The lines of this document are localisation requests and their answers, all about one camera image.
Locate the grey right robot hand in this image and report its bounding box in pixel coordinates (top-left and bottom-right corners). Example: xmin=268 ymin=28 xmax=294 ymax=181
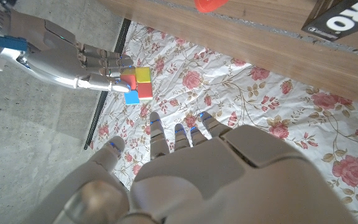
xmin=9 ymin=11 xmax=135 ymax=94

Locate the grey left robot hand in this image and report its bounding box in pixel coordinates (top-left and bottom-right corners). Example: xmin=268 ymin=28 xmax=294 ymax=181
xmin=23 ymin=111 xmax=358 ymax=224

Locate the multicoloured Rubik's cube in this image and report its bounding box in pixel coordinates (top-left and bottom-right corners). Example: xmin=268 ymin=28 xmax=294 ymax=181
xmin=119 ymin=67 xmax=154 ymax=106

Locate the red ball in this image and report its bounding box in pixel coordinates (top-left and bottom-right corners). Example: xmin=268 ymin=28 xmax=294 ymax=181
xmin=193 ymin=0 xmax=229 ymax=14

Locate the black backdrop stand pole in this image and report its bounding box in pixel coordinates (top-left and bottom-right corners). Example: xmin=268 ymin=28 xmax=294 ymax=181
xmin=83 ymin=17 xmax=132 ymax=151

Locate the floral backdrop cloth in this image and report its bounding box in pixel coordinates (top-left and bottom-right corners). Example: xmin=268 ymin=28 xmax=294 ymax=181
xmin=87 ymin=20 xmax=358 ymax=224

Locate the black NITRO box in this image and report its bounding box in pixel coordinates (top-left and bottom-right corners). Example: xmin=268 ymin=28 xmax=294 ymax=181
xmin=301 ymin=0 xmax=358 ymax=42

